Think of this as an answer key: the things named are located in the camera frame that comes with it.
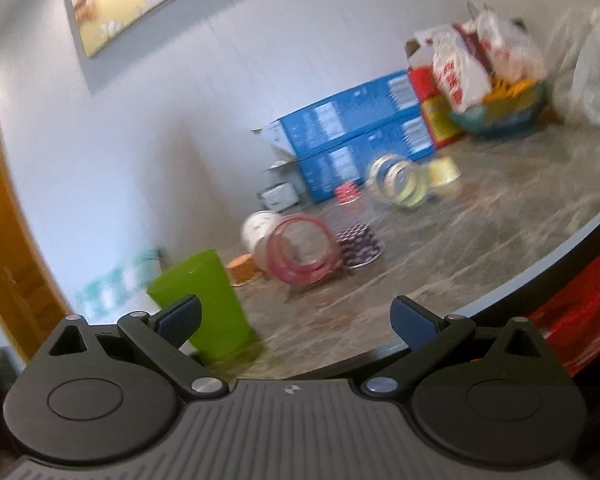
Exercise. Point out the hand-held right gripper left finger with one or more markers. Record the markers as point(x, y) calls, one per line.
point(180, 319)

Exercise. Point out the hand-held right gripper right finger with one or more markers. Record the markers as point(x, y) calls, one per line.
point(414, 329)

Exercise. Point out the green plastic cup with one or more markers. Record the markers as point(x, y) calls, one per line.
point(210, 290)

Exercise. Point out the orange small cup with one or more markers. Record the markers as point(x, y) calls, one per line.
point(242, 267)

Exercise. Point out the dark patterned paper cup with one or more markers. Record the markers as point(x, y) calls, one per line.
point(357, 245)

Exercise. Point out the pink transparent cup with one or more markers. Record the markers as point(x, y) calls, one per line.
point(280, 262)

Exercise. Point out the clear glass cup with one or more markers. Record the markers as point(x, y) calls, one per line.
point(417, 187)
point(377, 175)

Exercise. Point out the red patterned small cup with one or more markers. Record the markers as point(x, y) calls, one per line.
point(347, 193)

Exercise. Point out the teal checked cloth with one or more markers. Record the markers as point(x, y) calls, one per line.
point(110, 285)

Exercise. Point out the small white box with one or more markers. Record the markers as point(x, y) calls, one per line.
point(279, 196)

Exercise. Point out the blue cardboard box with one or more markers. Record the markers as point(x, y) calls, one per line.
point(350, 170)
point(340, 115)

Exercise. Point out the red plastic stool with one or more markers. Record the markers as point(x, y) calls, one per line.
point(585, 300)

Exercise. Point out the wooden door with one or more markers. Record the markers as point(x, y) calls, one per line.
point(10, 240)

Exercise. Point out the red and yellow box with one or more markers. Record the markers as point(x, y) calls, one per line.
point(437, 120)

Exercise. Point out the teal bowl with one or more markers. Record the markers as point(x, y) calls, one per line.
point(505, 117)

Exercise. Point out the yellow snacks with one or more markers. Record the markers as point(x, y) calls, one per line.
point(510, 90)

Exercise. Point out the white and red packet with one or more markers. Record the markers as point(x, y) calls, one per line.
point(457, 75)

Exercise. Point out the clear plastic bag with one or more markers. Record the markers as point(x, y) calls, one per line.
point(510, 42)

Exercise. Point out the white plastic bag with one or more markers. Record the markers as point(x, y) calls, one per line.
point(597, 80)

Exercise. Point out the flower wall painting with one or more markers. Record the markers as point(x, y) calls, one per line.
point(145, 0)

